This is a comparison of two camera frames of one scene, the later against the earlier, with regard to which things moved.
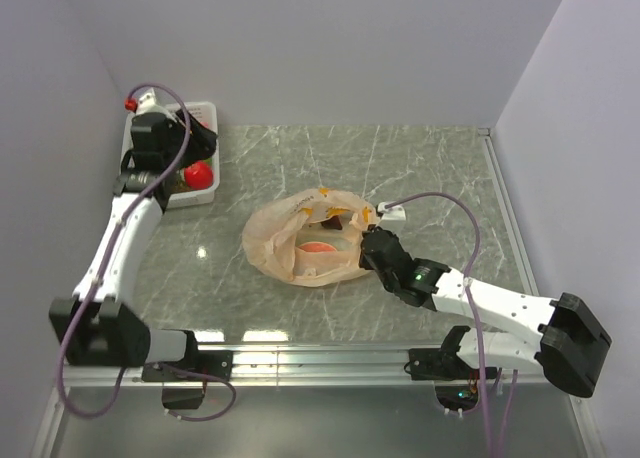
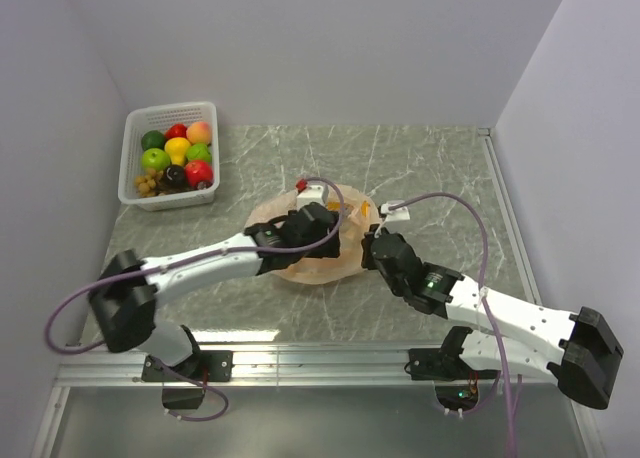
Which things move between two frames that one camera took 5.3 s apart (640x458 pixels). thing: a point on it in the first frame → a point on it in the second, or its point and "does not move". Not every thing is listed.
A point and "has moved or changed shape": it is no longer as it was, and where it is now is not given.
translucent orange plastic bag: [309, 237] does not move
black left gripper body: [178, 133] → [328, 248]
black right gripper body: [364, 262] does not move
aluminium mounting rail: [309, 365] does not move
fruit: [180, 186] has moved or changed shape
